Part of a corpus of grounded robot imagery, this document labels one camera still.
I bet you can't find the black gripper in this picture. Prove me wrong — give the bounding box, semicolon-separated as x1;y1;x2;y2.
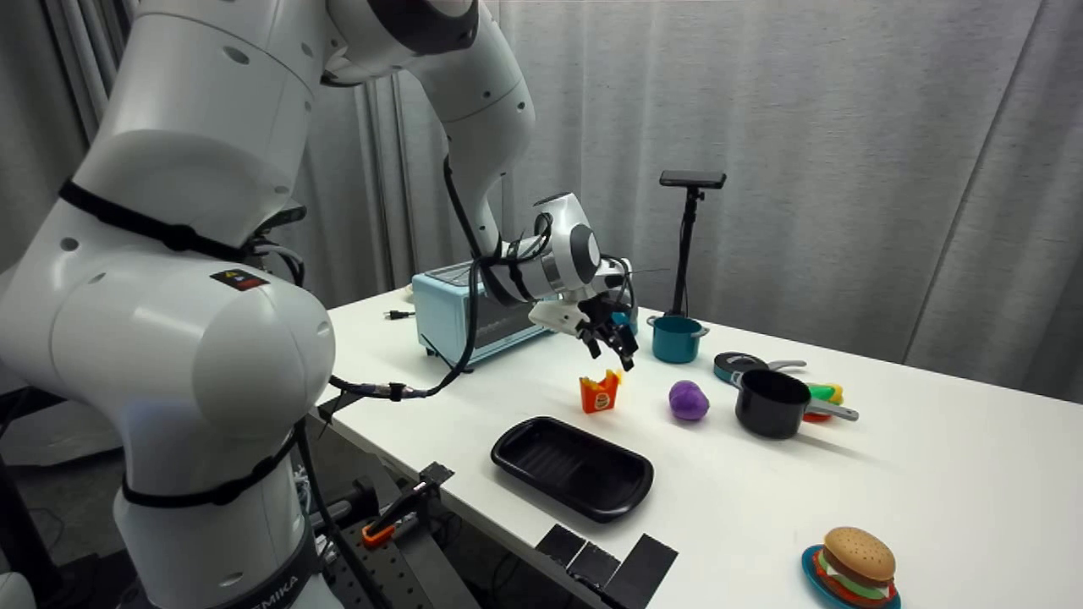
578;262;643;376

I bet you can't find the red fry box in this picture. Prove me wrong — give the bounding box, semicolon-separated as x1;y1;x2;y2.
578;369;625;418

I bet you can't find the teal toy pot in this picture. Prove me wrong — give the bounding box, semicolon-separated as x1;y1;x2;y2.
649;312;713;366

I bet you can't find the purple plush toy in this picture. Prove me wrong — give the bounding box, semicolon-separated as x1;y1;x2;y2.
667;379;713;425

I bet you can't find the small round toy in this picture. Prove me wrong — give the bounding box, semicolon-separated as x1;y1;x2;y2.
710;348;771;390

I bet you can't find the black toy pot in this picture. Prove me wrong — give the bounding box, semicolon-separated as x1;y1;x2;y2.
735;366;864;442

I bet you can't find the toy burger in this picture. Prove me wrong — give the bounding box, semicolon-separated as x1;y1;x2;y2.
811;525;899;609

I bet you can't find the black ridged tray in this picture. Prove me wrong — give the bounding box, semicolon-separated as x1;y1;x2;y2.
486;412;656;525

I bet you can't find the light blue toaster oven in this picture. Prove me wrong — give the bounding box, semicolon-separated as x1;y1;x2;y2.
409;262;567;372

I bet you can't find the black table edge pad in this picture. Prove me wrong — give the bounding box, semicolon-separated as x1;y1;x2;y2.
564;537;618;593
416;458;455;490
603;531;681;609
536;522;587;568

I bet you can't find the teal round plate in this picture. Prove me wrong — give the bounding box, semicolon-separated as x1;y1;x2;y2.
797;540;907;609

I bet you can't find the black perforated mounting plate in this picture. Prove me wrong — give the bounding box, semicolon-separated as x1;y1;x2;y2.
319;527;484;609

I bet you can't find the grey curtain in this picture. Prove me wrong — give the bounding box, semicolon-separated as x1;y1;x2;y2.
0;0;1083;406

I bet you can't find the black camera tripod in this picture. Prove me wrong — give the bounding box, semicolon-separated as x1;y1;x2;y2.
671;183;710;323

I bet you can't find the camera bar on tripod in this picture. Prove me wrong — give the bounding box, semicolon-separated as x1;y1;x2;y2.
656;165;731;192

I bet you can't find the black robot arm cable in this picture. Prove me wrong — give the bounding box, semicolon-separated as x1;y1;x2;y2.
54;155;536;609

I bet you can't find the orange handled black clamp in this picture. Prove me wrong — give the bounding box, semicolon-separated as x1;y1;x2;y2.
354;460;455;556

